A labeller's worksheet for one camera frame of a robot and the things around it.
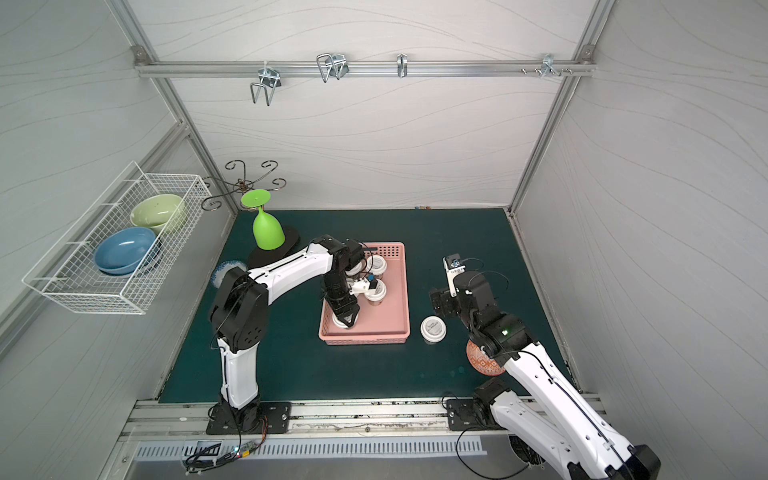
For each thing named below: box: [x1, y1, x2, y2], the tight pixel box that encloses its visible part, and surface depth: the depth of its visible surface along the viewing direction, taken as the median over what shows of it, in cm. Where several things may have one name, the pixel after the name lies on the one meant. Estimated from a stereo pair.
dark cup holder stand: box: [202, 159, 299, 267], surface depth 88 cm
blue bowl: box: [94, 227, 156, 275], surface depth 65 cm
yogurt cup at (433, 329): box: [420, 315, 448, 345], surface depth 84 cm
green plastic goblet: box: [241, 189, 285, 251], surface depth 85 cm
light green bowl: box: [130, 194, 185, 235], surface depth 73 cm
